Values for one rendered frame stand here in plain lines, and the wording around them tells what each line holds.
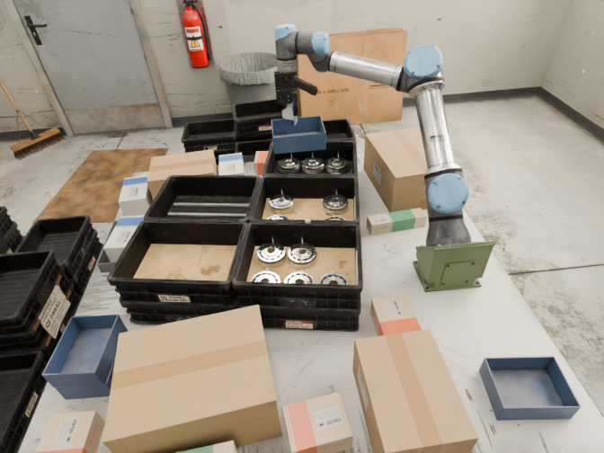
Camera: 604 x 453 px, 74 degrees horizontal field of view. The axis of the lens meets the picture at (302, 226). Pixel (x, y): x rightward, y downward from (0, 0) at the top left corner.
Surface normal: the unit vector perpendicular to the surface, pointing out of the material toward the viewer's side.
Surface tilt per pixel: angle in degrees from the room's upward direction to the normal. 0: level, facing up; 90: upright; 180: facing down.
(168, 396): 0
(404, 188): 90
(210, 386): 0
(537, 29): 90
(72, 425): 0
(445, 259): 90
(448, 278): 90
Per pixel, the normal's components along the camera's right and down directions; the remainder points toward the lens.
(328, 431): -0.04, -0.76
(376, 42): 0.09, 0.51
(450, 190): -0.24, 0.11
